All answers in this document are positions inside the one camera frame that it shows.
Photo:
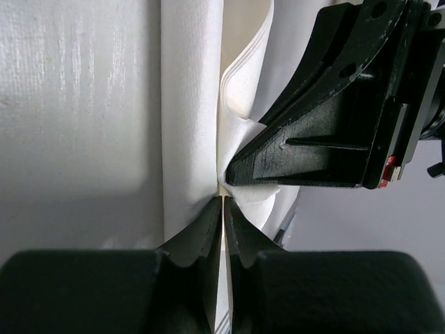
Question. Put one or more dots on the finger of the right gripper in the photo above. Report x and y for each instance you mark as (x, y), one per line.
(344, 41)
(319, 132)

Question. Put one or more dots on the white paper napkin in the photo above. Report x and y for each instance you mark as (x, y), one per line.
(223, 64)

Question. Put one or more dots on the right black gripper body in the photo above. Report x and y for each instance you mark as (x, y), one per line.
(414, 111)

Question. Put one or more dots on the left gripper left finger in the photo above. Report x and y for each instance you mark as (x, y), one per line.
(171, 289)

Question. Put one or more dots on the aluminium mounting rail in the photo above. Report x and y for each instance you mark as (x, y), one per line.
(281, 226)

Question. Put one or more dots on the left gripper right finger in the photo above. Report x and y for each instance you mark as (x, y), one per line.
(278, 291)

